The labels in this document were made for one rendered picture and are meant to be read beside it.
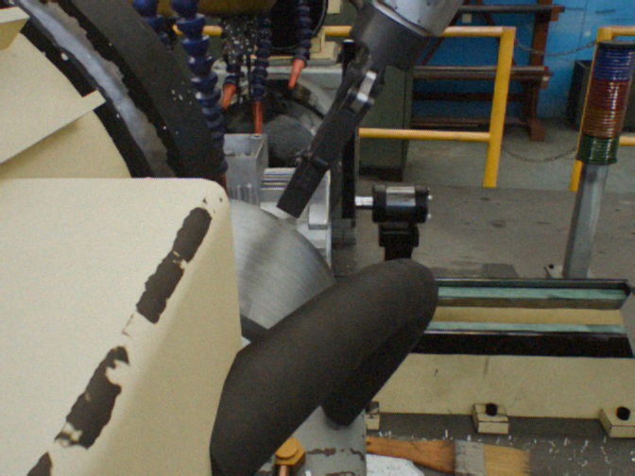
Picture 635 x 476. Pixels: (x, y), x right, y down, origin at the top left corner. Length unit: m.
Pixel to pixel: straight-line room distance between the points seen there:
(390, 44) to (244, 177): 0.22
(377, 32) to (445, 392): 0.46
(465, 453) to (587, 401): 0.18
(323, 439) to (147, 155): 0.15
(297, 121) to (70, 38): 0.77
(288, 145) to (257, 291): 0.56
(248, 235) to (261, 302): 0.08
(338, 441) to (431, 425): 0.55
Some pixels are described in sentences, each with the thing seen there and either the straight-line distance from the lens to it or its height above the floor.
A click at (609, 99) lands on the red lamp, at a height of 1.14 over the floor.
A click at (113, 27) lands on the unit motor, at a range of 0.18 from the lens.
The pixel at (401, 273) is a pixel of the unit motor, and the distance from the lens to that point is 0.15.
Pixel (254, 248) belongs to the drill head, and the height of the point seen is 1.15.
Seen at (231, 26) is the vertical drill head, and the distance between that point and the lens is 0.65.
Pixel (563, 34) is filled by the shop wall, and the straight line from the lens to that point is 5.71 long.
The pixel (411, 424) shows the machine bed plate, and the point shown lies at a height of 0.80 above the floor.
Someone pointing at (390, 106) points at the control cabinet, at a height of 0.50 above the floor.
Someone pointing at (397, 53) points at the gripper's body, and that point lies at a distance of 0.60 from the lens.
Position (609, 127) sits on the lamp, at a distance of 1.07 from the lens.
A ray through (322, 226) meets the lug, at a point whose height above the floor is 1.07.
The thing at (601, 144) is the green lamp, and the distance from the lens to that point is 1.08.
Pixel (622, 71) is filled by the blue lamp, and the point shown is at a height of 1.18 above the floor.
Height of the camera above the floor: 1.35
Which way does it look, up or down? 25 degrees down
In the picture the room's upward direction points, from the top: 1 degrees counter-clockwise
